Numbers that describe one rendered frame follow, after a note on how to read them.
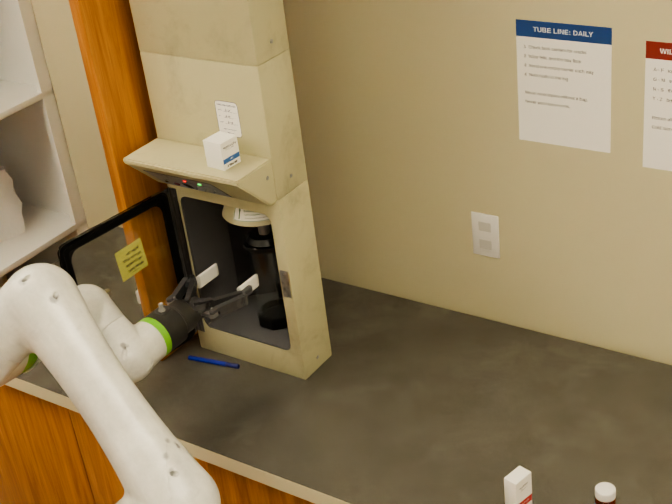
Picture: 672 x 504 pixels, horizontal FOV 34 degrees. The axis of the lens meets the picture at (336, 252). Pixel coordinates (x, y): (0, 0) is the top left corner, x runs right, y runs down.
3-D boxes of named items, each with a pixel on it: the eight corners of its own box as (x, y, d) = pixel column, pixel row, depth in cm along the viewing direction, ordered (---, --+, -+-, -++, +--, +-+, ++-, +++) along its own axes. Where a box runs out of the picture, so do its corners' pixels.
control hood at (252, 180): (164, 177, 250) (156, 137, 245) (278, 201, 233) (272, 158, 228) (130, 199, 242) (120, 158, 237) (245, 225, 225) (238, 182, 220)
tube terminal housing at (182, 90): (260, 297, 291) (211, 14, 253) (363, 325, 274) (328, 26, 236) (200, 347, 273) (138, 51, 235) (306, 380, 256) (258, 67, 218)
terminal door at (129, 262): (196, 335, 269) (166, 189, 249) (98, 400, 250) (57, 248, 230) (194, 334, 269) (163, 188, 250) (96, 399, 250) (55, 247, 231)
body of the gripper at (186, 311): (185, 312, 233) (213, 291, 240) (155, 303, 238) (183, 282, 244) (191, 341, 237) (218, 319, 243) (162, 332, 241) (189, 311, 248)
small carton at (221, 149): (223, 157, 232) (219, 130, 229) (241, 161, 229) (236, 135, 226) (207, 166, 228) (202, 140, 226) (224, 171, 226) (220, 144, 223)
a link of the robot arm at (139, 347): (117, 402, 227) (137, 381, 219) (77, 356, 228) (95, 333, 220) (162, 366, 237) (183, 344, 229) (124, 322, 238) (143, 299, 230)
